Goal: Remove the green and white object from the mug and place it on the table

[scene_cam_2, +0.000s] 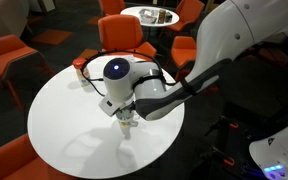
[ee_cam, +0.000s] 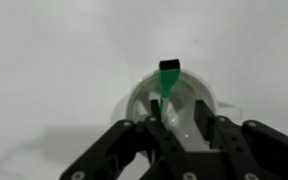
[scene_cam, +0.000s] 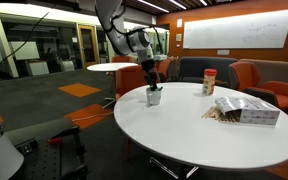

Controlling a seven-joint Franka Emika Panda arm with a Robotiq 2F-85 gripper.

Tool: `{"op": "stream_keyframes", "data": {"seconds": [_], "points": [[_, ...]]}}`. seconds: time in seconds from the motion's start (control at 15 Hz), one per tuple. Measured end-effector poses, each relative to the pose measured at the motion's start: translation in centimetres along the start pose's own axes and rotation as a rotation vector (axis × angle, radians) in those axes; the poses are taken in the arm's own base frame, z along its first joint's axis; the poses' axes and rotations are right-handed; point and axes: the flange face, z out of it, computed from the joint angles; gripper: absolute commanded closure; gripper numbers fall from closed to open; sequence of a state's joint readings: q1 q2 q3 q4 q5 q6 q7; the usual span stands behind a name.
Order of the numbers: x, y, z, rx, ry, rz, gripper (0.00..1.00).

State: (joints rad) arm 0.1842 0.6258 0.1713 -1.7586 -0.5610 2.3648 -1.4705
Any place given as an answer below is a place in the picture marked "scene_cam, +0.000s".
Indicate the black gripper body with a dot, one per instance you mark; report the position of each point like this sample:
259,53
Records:
149,68

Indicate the wooden door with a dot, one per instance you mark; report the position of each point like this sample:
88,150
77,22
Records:
88,46

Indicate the small wall plaque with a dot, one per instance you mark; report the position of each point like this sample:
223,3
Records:
223,52

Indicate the white mug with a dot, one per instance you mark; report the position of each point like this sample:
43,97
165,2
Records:
154,97

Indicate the wooden stir sticks bundle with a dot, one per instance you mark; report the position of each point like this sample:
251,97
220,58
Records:
214,114

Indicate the white cardboard box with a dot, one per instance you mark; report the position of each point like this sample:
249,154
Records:
257,115

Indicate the orange armchair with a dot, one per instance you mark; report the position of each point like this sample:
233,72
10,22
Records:
247,75
165,66
130,78
120,59

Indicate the ceiling light strip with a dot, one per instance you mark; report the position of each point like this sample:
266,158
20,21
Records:
153,6
203,2
178,4

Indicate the dark grey sofa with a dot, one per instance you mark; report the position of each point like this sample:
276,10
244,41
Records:
194,68

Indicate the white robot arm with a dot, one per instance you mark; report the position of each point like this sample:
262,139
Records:
112,20

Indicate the white wall paper notice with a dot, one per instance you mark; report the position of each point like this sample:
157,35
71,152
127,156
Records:
178,37
179,22

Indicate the small standing whiteboard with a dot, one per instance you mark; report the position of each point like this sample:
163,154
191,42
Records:
24,50

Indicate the small white round table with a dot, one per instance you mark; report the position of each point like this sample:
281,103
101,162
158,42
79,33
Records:
110,66

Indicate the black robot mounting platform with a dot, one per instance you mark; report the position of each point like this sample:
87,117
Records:
44,160

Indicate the metal table base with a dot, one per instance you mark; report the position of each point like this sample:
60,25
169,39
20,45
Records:
165,168

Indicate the white low cabinet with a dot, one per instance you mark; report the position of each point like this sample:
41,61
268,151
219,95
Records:
39,68

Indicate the large wall whiteboard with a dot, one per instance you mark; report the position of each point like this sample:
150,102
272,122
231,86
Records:
237,30

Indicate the jar with red lid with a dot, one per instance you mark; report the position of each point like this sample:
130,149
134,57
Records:
209,83

